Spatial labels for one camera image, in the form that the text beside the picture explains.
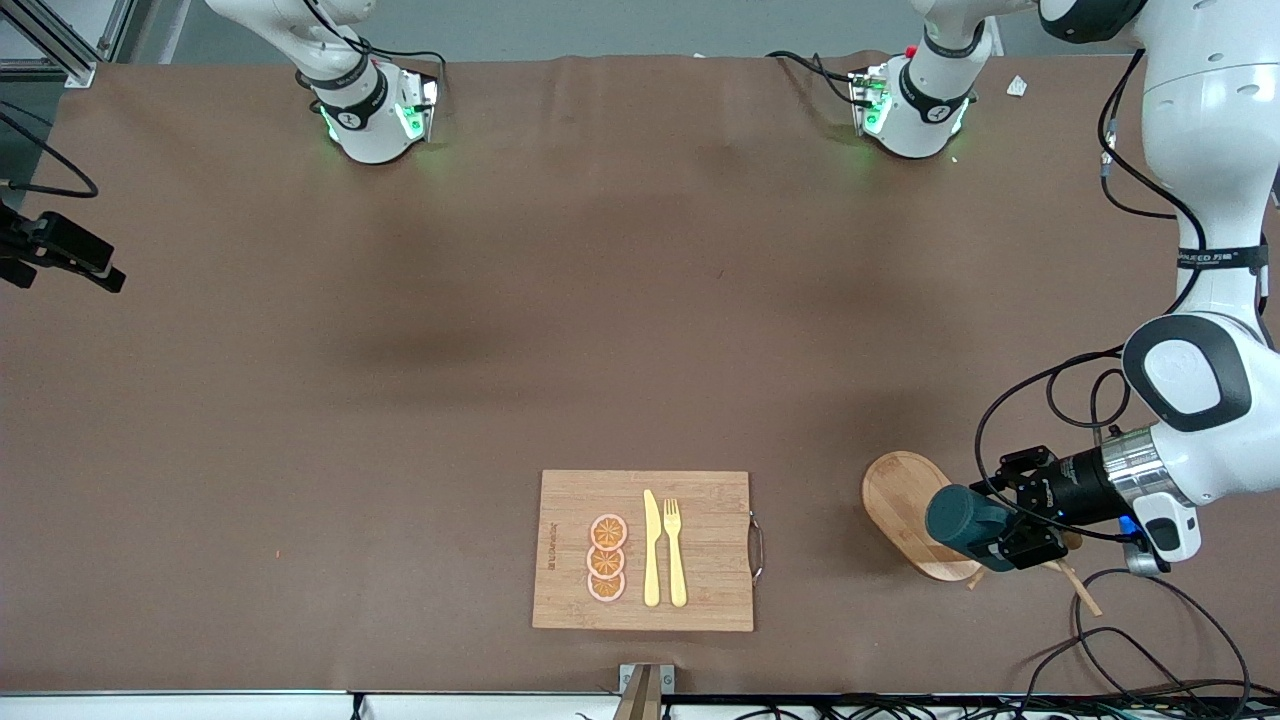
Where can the wooden mug tree stand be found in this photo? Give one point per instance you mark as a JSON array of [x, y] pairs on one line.
[[900, 500]]

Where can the teal cup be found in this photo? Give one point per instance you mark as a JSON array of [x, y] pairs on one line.
[[960, 520]]

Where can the aluminium frame strut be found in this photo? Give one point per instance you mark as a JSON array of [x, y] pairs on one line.
[[80, 72]]

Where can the brown table cover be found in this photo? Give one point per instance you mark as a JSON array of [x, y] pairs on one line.
[[400, 420]]

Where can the yellow plastic knife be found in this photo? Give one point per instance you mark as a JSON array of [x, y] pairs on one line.
[[651, 550]]

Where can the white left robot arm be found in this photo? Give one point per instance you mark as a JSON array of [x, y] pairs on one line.
[[1210, 130]]

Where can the yellow plastic fork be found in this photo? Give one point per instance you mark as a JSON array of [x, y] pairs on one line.
[[676, 560]]

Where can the orange slice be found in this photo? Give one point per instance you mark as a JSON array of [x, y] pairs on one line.
[[608, 531]]

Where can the bamboo cutting board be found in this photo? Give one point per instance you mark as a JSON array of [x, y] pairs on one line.
[[700, 590]]

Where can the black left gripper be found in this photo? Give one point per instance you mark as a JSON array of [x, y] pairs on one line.
[[1068, 487]]

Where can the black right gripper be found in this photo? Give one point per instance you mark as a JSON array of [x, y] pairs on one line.
[[48, 243]]

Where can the white paper scrap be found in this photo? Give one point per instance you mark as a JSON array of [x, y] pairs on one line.
[[1017, 86]]

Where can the aluminium post with foot bracket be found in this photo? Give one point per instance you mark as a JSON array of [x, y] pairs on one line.
[[642, 692]]

